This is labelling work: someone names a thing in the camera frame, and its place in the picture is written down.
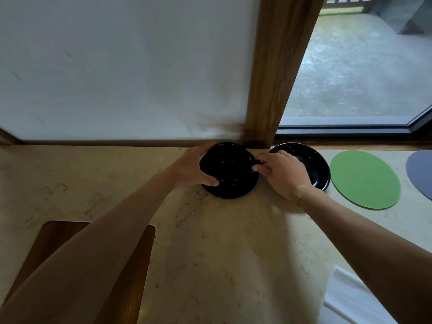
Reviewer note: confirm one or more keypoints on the person's left hand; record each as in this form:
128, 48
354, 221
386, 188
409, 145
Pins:
185, 170

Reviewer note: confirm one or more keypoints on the person's right hand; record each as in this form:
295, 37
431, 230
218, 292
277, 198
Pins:
287, 175

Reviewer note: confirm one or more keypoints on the person's right thumb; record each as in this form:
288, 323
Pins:
261, 170

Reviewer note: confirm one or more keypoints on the person's left thumb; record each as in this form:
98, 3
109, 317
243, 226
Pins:
209, 180

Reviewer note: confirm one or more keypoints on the black cup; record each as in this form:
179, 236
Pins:
229, 165

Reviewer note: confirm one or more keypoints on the person's left forearm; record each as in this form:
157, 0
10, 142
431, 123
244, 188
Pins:
94, 249

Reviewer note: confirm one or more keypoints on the person's right forearm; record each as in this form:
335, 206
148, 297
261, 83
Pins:
371, 253

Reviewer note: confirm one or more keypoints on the black saucer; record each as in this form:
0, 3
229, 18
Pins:
233, 192
315, 168

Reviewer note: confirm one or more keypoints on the beige adhesive bandage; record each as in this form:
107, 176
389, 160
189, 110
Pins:
301, 191

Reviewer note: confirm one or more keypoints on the brown wooden sill strip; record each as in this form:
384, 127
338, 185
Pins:
118, 143

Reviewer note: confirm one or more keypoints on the green round placemat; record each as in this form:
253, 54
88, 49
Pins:
365, 180

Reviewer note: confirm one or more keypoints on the brown wooden chair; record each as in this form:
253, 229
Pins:
131, 283

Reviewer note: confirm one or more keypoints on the blue-grey round placemat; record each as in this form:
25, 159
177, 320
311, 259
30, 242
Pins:
422, 173

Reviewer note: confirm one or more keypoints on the dark window frame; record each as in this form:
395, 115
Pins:
344, 126

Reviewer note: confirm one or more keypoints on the brown wooden post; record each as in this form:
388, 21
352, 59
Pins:
280, 70

